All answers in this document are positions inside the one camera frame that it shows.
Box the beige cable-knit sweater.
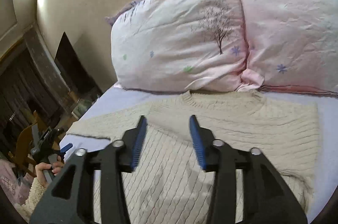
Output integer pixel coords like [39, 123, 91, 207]
[69, 91, 320, 223]

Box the person's left hand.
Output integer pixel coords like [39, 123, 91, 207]
[35, 156, 64, 188]

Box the wooden chair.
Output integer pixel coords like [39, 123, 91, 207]
[8, 111, 47, 178]

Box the fuzzy beige left sleeve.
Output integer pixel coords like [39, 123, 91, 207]
[14, 178, 48, 223]

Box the lavender bed sheet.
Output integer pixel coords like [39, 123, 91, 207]
[61, 88, 337, 223]

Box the pink floral pillow left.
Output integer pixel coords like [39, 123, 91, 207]
[108, 0, 247, 92]

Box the pink floral pillow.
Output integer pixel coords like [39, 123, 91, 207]
[108, 0, 247, 92]
[240, 0, 337, 96]

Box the pink floral pillow right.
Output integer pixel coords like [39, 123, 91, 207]
[240, 0, 337, 96]

